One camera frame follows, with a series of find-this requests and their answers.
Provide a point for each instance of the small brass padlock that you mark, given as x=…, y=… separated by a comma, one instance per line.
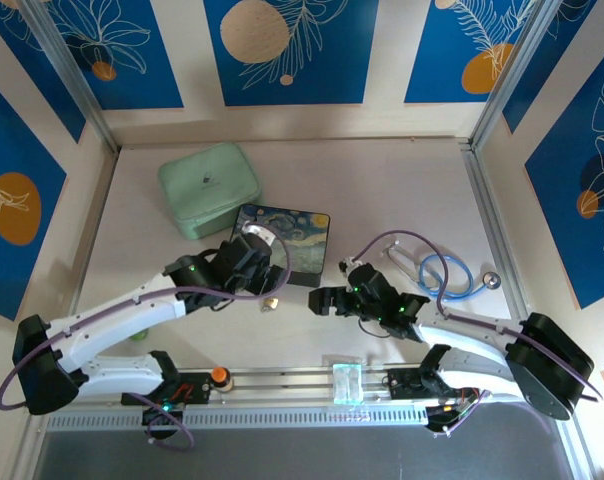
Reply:
x=270, y=303

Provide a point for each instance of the starry night painted box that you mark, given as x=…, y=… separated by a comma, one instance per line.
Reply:
x=307, y=240

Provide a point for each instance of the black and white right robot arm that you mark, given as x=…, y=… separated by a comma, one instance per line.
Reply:
x=547, y=370

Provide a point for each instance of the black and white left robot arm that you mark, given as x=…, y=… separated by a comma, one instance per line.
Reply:
x=112, y=310

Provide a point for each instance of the clear plastic box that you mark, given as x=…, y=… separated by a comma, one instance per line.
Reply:
x=348, y=382

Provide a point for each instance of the mint green zip pouch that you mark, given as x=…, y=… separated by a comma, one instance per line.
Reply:
x=202, y=170

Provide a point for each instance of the small green object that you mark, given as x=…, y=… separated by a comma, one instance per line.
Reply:
x=139, y=335

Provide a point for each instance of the blue tube stethoscope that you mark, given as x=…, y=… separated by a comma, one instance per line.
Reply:
x=491, y=281

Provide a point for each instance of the black right controller board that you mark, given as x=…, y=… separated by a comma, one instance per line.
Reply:
x=444, y=417

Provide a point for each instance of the black controller board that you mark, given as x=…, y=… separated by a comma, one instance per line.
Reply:
x=444, y=417
x=162, y=415

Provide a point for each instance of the black left controller board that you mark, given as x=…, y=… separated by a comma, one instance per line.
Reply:
x=162, y=415

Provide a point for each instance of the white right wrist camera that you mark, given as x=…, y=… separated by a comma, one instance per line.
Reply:
x=352, y=261

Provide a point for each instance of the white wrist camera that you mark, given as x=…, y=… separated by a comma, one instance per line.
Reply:
x=352, y=261
x=256, y=231

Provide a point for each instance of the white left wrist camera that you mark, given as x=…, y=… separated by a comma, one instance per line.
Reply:
x=256, y=231

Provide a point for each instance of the aluminium front rail frame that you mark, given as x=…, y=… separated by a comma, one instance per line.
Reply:
x=282, y=387

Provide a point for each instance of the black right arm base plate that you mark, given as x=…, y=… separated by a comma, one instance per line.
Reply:
x=402, y=387

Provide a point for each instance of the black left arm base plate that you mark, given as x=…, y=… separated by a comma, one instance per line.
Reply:
x=197, y=395

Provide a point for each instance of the aluminium side rail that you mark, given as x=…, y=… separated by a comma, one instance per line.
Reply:
x=487, y=200

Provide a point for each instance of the aluminium corner post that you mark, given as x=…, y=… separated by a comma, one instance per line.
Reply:
x=67, y=65
x=512, y=70

